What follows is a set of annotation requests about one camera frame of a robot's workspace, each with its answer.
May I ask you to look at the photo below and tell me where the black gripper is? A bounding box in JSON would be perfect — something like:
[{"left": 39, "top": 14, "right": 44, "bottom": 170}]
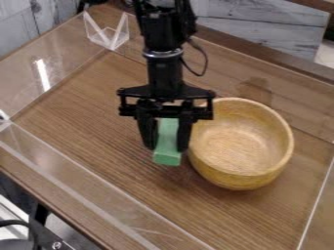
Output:
[{"left": 118, "top": 48, "right": 215, "bottom": 152}]

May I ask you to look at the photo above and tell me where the green rectangular block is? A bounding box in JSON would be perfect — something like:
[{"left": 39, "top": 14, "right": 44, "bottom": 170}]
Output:
[{"left": 153, "top": 118, "right": 182, "bottom": 166}]

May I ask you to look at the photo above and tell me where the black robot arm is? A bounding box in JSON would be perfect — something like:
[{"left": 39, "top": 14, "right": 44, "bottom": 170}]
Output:
[{"left": 118, "top": 0, "right": 215, "bottom": 151}]

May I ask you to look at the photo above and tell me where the brown wooden bowl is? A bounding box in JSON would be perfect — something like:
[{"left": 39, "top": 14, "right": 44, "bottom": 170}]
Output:
[{"left": 189, "top": 98, "right": 295, "bottom": 190}]

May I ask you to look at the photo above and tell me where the black cable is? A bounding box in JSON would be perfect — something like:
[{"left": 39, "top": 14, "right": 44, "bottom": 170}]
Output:
[{"left": 179, "top": 38, "right": 209, "bottom": 78}]

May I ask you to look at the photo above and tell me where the clear acrylic corner bracket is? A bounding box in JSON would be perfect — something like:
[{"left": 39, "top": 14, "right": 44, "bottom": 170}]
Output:
[{"left": 83, "top": 12, "right": 130, "bottom": 51}]

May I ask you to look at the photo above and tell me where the black table leg bracket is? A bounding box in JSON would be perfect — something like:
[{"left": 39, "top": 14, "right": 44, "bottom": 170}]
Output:
[{"left": 28, "top": 203, "right": 76, "bottom": 250}]

